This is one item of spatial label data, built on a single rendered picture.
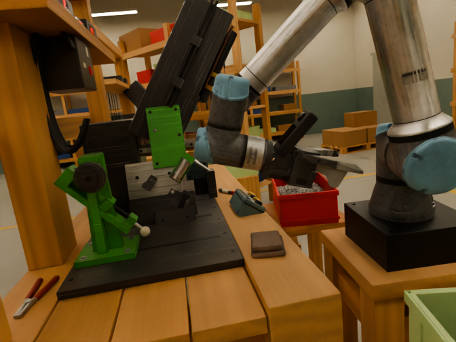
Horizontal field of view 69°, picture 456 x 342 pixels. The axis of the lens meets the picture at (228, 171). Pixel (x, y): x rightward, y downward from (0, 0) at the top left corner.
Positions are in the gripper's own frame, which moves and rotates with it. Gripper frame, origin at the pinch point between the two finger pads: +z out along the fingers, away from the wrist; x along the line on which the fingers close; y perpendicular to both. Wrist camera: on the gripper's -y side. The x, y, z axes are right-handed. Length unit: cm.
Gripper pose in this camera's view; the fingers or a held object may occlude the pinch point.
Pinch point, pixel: (351, 160)
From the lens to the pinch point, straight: 80.6
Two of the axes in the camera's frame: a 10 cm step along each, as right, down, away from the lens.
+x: 0.3, 2.8, -9.6
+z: 9.8, 1.6, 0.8
